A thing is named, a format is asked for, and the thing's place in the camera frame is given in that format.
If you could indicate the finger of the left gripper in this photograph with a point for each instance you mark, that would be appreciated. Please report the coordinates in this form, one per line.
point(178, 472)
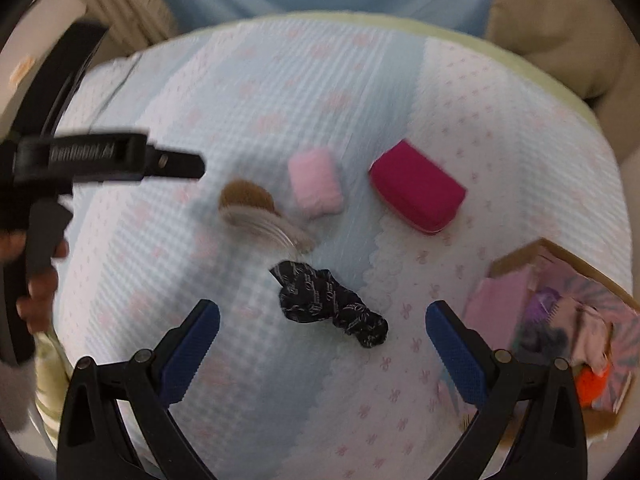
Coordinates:
point(160, 163)

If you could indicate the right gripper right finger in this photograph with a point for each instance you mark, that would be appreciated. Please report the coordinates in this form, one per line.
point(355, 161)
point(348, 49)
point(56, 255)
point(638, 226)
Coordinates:
point(463, 352)

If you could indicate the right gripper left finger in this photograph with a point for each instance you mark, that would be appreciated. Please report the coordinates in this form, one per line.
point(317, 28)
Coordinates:
point(183, 349)

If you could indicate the grey fuzzy sock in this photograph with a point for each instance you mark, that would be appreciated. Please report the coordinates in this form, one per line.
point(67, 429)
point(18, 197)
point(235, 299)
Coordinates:
point(540, 340)

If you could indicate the purple snack packet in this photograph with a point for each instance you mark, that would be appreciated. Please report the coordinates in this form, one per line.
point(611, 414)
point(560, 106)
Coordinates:
point(541, 306)

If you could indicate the orange plush fruit toy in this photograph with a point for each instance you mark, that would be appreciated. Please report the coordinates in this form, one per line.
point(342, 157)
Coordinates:
point(590, 385)

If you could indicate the pink printed cloth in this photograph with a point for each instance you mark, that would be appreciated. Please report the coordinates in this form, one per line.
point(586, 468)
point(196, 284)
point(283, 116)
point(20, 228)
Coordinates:
point(587, 331)

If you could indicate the black patterned scrunchie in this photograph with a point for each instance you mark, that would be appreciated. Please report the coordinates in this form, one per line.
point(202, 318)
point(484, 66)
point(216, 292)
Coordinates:
point(308, 295)

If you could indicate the left hand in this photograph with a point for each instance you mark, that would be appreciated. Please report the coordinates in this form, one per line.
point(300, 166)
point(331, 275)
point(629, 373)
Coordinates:
point(35, 307)

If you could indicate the cardboard box pink lining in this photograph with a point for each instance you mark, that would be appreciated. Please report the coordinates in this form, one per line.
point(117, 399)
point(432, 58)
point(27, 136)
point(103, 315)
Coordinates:
point(496, 308)

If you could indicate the green striped cloth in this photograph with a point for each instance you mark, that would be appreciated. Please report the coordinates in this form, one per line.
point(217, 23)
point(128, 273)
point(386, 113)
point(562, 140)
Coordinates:
point(53, 372)

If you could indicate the pink fluffy folded towel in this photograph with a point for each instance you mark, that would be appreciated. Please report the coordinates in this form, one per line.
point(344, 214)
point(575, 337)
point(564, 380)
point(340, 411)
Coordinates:
point(315, 183)

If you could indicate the magenta zip pouch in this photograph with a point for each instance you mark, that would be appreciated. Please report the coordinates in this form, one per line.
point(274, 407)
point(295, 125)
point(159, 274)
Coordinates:
point(415, 188)

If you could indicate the beige cushion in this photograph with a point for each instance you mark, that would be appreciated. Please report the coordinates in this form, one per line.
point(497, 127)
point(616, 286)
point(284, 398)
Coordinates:
point(585, 44)

